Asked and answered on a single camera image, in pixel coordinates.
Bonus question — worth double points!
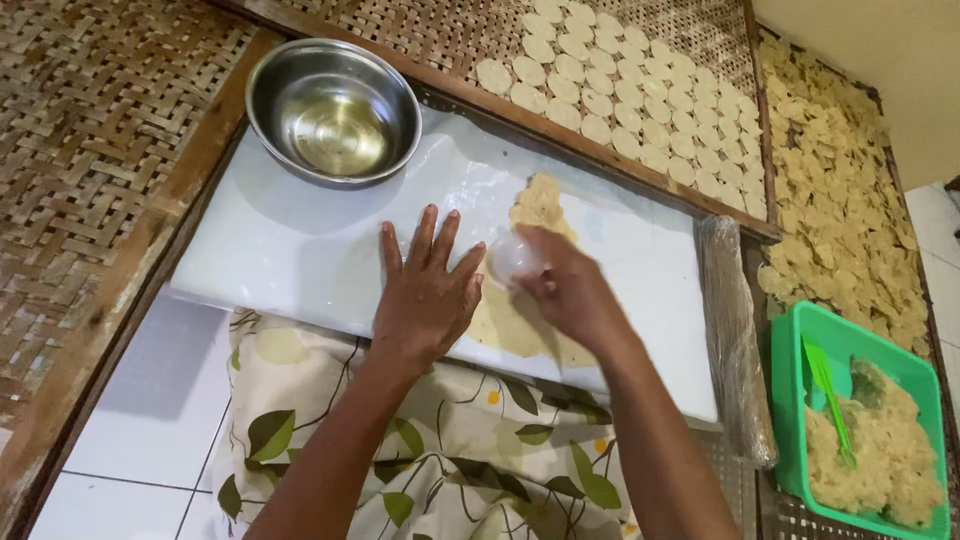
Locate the person's left hand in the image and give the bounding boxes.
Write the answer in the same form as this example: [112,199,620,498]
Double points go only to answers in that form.
[371,204,488,369]

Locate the person's right hand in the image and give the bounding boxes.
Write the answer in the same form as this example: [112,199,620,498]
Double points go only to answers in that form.
[510,223,640,355]

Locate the clear plastic round cutter cup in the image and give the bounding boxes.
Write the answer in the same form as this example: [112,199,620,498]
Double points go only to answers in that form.
[489,231,543,290]

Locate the white plastic-covered board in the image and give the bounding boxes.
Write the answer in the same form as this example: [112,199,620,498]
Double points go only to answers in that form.
[169,101,720,423]

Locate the flattened pale dough sheet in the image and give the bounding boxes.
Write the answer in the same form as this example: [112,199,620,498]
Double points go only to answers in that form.
[463,171,603,370]

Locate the rows of round dough discs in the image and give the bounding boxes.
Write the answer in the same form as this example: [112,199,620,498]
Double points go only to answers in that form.
[475,0,770,222]

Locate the plastic-wrapped rolling pin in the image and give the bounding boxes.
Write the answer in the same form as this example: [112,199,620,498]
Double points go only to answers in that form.
[693,214,781,471]

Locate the person's leaf print clothing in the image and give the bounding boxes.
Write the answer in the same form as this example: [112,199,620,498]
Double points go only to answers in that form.
[205,306,640,540]

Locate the pool of clear oil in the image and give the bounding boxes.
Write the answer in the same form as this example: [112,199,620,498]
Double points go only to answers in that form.
[291,93,393,178]

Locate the woven bamboo tray holding discs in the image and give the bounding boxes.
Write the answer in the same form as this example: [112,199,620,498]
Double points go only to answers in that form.
[213,0,783,243]

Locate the stainless steel bowl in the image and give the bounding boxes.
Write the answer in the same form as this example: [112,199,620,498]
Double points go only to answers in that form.
[245,37,424,190]

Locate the green plastic basket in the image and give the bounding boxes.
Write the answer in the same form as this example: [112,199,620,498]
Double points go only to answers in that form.
[768,300,954,540]

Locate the heap of dried yellow crackers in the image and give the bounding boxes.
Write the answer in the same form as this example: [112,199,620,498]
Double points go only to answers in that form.
[756,36,933,360]

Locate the green plastic fork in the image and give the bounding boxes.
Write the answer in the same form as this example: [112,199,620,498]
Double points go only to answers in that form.
[800,334,859,471]

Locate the drying tray holding crackers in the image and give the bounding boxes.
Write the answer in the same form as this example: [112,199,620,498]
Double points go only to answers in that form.
[748,26,960,540]

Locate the lump of crumbly dough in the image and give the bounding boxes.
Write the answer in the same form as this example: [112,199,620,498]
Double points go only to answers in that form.
[802,358,947,531]

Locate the woven bamboo tray wooden frame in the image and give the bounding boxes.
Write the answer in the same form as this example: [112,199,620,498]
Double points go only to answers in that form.
[0,0,285,535]

